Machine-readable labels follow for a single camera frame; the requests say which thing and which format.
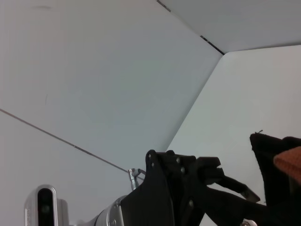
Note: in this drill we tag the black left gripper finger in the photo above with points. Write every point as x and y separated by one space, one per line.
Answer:
208 168

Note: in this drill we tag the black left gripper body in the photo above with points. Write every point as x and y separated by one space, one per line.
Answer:
160 195

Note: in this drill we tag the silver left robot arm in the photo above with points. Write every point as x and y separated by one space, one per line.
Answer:
108 214

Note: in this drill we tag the silver zipper pull tab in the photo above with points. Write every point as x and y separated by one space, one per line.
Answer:
250 195

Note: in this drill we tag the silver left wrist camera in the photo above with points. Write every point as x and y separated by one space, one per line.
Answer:
44 204

